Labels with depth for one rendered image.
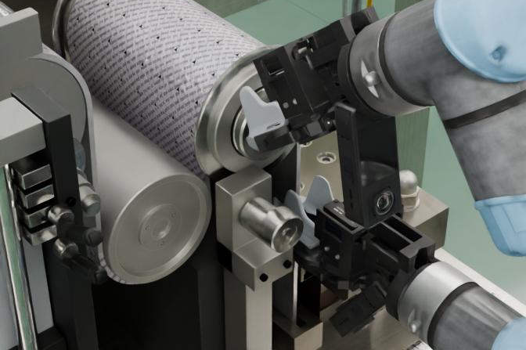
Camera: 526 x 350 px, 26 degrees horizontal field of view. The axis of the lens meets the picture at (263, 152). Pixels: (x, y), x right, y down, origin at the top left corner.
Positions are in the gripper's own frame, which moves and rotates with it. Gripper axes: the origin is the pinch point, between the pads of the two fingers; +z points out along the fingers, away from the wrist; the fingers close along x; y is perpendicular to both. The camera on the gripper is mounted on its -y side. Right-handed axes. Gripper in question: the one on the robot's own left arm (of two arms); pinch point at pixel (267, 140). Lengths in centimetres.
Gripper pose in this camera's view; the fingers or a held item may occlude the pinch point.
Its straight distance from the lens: 105.6
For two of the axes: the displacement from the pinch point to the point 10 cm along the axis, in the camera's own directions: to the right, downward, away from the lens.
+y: -4.1, -9.1, -0.6
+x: -7.7, 3.7, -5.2
